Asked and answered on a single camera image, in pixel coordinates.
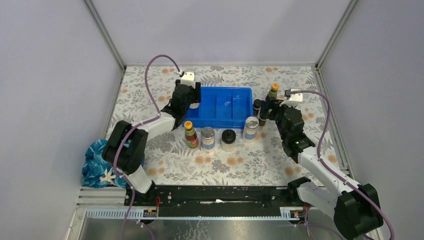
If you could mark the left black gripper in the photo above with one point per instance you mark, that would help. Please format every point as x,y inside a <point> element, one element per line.
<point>195,93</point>

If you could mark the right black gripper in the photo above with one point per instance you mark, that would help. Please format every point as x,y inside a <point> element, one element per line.
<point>269,104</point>

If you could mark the green label sauce bottle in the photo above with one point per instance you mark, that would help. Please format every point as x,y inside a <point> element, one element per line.
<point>273,92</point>

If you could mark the yellow cap sauce bottle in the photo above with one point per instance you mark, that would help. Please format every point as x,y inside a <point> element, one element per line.
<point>190,135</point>

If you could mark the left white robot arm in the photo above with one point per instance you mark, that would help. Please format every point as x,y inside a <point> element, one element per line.
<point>125,148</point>

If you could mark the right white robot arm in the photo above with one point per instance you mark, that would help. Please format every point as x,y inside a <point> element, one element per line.
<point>351,205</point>

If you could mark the rear small dark spice bottle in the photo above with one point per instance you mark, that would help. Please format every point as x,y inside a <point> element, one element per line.
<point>256,106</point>

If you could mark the small dark spice bottle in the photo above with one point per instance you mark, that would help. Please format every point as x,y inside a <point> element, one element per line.
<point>256,106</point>
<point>263,117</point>

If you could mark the front small dark spice bottle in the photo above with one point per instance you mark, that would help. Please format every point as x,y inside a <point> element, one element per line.
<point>263,117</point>

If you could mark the right silver lid spice tin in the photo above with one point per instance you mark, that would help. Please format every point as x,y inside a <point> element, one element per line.
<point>251,126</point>

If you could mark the silver lid spice tin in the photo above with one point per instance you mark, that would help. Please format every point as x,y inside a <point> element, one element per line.
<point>251,126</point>
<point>208,139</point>

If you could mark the blue plastic divided bin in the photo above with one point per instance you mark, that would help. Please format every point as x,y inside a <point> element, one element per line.
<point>222,107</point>

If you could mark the left silver lid spice tin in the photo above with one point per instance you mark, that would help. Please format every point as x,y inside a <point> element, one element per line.
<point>208,139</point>

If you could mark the floral table mat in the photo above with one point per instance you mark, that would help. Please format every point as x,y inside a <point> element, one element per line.
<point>168,159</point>

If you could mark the blue patterned cloth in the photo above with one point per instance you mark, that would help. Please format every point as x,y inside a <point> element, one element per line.
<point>98,173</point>

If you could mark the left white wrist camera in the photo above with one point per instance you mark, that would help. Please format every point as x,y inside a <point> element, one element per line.
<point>187,77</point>

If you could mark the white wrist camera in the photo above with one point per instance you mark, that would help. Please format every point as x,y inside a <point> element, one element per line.
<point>293,97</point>
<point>187,77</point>

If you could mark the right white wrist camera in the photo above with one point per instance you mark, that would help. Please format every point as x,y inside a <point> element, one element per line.
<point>293,97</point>

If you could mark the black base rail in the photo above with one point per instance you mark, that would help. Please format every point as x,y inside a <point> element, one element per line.
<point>213,200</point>

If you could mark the slotted cable duct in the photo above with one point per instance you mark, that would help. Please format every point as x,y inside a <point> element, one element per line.
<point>143,214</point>

